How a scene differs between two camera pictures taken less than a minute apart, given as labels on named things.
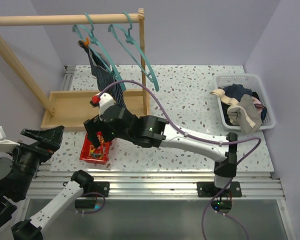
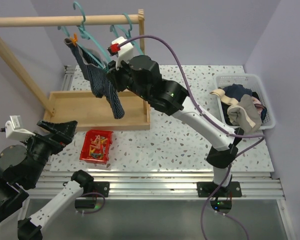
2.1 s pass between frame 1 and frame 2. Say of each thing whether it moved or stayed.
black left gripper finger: moved
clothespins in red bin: stayed
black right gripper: moved
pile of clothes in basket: stayed
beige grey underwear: stayed
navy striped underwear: moved
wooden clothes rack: stayed
